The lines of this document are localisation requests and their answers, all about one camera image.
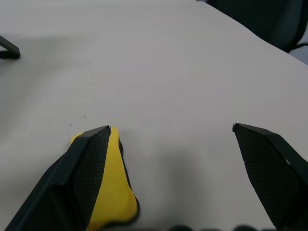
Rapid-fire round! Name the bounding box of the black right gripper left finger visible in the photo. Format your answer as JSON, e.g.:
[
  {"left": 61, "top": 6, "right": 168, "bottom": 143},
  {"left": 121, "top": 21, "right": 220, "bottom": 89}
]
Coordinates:
[{"left": 4, "top": 125, "right": 112, "bottom": 231}]

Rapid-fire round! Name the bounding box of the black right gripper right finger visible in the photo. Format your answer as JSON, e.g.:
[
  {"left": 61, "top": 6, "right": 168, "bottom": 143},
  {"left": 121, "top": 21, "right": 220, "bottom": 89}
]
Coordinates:
[{"left": 232, "top": 123, "right": 308, "bottom": 231}]

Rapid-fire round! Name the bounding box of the yellow soft object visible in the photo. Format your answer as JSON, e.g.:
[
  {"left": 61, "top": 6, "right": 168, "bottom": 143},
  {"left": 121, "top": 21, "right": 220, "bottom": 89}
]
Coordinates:
[{"left": 70, "top": 127, "right": 141, "bottom": 231}]

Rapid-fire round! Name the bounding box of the black whiteboard stand foot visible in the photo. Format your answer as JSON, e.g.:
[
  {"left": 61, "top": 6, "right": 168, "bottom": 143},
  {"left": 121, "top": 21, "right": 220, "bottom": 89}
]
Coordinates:
[{"left": 0, "top": 35, "right": 21, "bottom": 60}]

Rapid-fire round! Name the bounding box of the black office chair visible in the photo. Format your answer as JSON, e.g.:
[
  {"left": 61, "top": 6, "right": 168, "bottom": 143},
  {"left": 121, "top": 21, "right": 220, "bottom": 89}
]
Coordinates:
[{"left": 206, "top": 0, "right": 308, "bottom": 54}]

